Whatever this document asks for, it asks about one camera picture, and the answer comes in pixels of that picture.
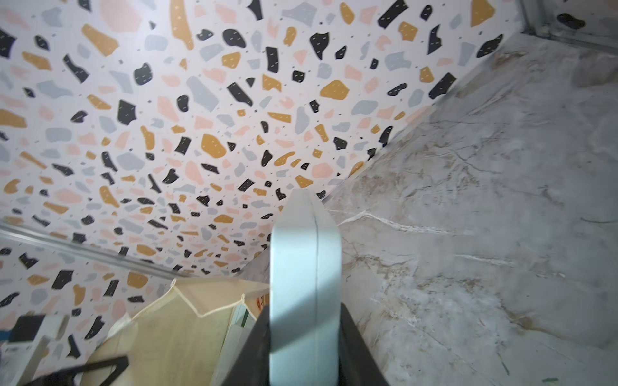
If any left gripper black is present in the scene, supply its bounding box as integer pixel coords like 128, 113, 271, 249
26, 355, 130, 386

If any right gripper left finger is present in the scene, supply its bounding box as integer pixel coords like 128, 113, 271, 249
219, 306, 270, 385

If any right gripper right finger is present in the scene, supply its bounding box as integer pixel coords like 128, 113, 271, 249
338, 303, 389, 386

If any light mint pencil case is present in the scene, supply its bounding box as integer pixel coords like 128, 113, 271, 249
269, 190, 342, 385

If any cream floral canvas bag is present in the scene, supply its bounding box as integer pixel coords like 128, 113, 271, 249
88, 277, 270, 385

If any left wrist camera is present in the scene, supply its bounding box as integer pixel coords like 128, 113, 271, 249
1, 315, 69, 386

